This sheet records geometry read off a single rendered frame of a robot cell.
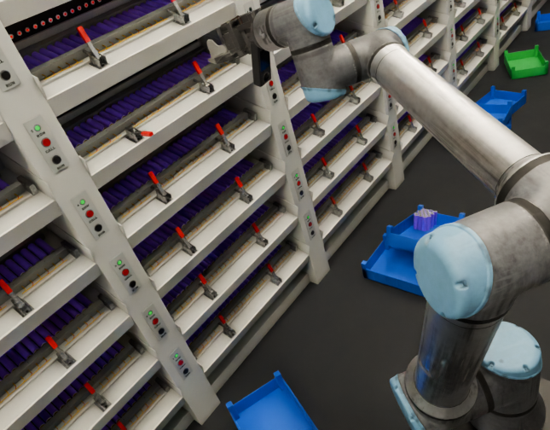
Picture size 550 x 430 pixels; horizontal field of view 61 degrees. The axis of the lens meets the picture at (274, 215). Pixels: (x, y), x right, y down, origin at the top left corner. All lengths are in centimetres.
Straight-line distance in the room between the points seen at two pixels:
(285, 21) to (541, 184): 59
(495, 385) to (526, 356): 9
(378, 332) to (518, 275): 116
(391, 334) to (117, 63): 123
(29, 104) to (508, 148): 89
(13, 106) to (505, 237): 91
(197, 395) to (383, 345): 65
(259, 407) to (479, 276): 118
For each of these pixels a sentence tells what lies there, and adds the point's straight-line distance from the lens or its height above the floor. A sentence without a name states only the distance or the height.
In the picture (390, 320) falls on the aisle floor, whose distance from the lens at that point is 178.
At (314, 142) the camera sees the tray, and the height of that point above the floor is 55.
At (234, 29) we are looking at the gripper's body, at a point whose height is 111.
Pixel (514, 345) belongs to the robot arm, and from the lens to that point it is 121.
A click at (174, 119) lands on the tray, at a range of 128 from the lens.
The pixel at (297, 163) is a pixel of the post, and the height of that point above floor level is 55.
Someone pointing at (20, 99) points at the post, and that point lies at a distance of 109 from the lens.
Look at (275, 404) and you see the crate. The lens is 166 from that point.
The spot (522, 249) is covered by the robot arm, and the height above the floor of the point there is 94.
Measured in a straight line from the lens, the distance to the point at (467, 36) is 302.
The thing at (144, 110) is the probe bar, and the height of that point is 97.
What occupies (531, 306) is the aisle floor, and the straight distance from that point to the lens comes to 183.
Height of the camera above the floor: 136
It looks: 34 degrees down
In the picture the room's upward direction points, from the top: 18 degrees counter-clockwise
